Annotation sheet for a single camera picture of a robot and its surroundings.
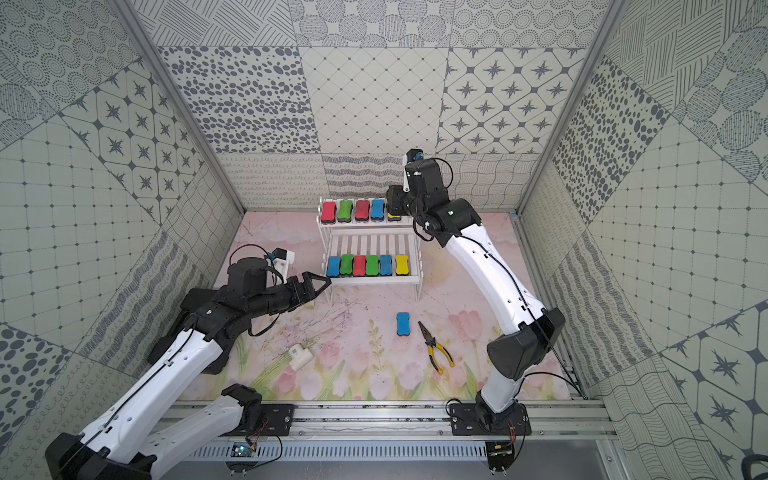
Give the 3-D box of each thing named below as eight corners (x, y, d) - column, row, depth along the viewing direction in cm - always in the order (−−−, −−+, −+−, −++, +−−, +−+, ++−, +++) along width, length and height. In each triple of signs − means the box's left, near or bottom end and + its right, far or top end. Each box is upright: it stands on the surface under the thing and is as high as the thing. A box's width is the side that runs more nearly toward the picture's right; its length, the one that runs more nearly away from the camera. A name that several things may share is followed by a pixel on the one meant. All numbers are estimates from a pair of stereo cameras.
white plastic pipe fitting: (285, 359, 86) (281, 355, 83) (304, 344, 89) (301, 339, 86) (295, 373, 83) (292, 369, 81) (314, 357, 86) (312, 353, 84)
